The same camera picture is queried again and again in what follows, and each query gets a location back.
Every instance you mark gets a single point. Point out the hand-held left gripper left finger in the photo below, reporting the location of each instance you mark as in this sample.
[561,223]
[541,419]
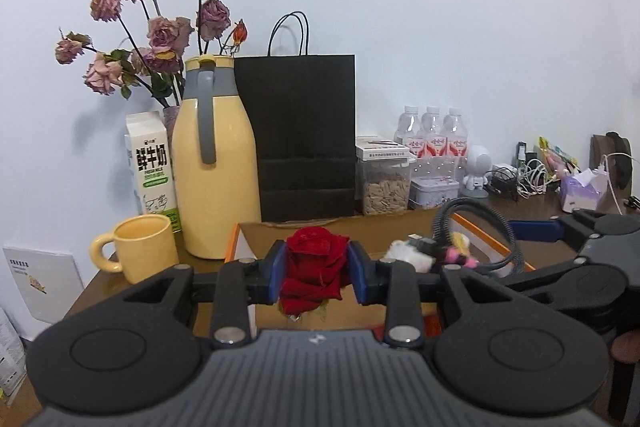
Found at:
[277,271]

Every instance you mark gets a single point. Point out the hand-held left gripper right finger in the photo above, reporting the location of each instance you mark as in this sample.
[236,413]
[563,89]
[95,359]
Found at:
[358,272]

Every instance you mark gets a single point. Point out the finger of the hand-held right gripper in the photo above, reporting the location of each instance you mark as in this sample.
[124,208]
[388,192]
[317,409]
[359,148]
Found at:
[585,284]
[535,231]

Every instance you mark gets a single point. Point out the red rose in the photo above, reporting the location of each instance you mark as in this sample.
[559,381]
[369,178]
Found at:
[314,267]

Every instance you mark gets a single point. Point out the red cardboard box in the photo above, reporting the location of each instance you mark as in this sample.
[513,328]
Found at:
[300,227]

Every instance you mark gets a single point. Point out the white yellow plush toy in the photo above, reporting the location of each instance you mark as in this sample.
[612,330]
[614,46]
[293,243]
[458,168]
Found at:
[405,254]

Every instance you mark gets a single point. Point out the purple tissue box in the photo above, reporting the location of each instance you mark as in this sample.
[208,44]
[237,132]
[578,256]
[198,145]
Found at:
[580,192]

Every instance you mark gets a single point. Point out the small spray bottle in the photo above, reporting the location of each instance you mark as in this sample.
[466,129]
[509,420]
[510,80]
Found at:
[523,154]

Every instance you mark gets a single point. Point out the colourful snack packets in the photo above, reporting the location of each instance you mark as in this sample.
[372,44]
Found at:
[557,154]

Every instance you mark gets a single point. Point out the white robot figurine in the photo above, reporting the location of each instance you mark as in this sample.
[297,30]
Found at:
[477,164]

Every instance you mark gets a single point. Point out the clear seed container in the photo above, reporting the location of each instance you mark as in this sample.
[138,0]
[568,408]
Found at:
[385,187]

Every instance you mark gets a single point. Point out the yellow thermos jug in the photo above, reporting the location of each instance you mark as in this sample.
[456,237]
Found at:
[215,187]

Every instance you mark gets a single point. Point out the brown wooden stand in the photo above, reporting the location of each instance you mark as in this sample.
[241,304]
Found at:
[612,144]

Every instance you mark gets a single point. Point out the patterned tin box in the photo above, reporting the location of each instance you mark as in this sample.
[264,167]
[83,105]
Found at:
[434,193]

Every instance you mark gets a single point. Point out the black paper bag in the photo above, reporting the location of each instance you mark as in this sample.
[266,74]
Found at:
[305,147]

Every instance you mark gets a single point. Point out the clear water bottle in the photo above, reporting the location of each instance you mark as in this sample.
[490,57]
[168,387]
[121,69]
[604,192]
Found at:
[431,132]
[455,132]
[407,127]

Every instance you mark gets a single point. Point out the yellow mug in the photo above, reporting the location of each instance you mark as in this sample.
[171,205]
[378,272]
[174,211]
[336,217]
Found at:
[142,252]

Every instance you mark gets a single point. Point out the white milk carton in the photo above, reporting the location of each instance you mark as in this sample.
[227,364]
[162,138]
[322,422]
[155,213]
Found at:
[152,167]

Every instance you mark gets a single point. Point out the glass vase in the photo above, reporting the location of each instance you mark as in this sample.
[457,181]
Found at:
[171,122]

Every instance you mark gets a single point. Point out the dried pink rose bouquet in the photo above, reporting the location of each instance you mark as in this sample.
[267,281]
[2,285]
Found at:
[165,34]

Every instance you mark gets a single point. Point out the printed paper packets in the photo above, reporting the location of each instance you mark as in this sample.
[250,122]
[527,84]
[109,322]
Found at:
[10,352]

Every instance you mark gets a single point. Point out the white wall panel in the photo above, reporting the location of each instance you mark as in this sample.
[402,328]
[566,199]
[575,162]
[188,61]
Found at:
[42,282]

